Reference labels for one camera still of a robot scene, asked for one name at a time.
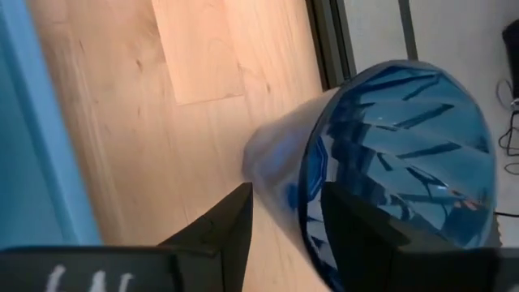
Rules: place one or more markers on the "black floor case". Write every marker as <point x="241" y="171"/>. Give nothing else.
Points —
<point x="513" y="52"/>

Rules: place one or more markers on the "blue translucent plastic cup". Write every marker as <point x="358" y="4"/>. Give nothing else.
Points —
<point x="405" y="121"/>

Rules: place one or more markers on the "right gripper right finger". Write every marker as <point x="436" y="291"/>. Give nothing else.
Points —
<point x="377" y="263"/>

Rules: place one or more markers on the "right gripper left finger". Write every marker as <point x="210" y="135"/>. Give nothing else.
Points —
<point x="223" y="251"/>

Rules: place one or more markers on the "blue plastic tray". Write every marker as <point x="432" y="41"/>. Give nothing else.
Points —
<point x="24" y="142"/>

